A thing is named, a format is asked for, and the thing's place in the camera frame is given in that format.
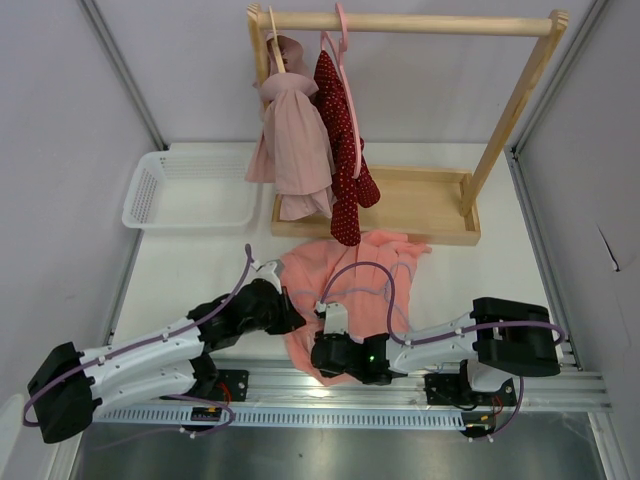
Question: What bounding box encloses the salmon pink skirt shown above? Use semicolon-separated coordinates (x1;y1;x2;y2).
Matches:
281;230;431;386

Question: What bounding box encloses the light blue wire hanger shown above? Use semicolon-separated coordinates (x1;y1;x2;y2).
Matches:
293;262;415;323

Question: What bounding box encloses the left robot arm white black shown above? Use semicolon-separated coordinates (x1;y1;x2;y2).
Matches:
23;279;305;444

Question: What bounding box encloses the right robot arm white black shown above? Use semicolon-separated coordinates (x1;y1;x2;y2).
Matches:
311;297;566;404

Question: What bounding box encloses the wooden hanger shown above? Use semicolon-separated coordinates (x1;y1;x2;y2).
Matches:
267;6;286;74

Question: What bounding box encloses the pink plastic hanger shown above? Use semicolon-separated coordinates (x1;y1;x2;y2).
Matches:
320;2;362;179

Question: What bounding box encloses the red polka dot garment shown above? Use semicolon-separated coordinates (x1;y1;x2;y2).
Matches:
314;51;381;247

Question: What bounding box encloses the dusty pink hanging garment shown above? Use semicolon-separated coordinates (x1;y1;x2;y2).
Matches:
245;36;335;221

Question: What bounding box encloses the wooden clothes rack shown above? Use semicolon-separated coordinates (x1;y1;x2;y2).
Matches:
247;4;569;247

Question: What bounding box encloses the white plastic basket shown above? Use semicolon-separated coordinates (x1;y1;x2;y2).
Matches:
121;144;259;235

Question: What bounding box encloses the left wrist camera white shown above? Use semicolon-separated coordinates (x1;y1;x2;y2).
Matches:
251;259;284;294

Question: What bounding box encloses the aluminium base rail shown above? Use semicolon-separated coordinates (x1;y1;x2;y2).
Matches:
67;354;614;406

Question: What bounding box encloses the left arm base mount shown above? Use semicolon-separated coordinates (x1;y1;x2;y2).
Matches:
185;369;250;403

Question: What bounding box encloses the white slotted cable duct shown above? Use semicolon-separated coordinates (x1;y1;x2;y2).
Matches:
97;403;465;431

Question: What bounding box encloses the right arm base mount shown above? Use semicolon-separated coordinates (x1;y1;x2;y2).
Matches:
424;373;517;411

